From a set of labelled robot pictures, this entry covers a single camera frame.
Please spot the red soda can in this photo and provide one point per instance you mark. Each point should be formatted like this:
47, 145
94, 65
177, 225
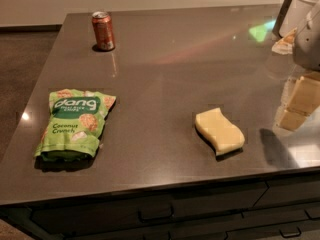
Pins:
103, 29

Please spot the black drawer handle left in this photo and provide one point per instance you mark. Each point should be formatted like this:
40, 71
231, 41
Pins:
155, 213

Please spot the dark drawer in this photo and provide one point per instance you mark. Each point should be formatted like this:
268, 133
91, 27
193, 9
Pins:
290, 189
99, 217

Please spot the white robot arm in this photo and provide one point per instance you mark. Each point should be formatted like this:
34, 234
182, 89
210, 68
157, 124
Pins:
299, 29

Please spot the black drawer handle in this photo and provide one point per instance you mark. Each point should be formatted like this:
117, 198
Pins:
313, 213
290, 232
155, 213

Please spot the black drawer handle lower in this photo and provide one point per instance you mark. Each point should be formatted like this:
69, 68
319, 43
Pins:
290, 232

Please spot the black drawer handle right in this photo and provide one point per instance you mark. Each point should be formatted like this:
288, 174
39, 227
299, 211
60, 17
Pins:
313, 213

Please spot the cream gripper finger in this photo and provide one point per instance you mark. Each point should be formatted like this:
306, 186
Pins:
290, 120
305, 98

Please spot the green Dang chips bag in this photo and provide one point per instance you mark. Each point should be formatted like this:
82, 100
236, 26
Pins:
76, 122

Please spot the dark drawer front right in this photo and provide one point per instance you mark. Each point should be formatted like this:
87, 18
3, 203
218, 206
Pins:
290, 189

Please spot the dark drawer front left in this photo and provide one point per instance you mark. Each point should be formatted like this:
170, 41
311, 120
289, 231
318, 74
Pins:
99, 217

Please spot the yellow wavy sponge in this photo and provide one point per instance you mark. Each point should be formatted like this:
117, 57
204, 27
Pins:
223, 135

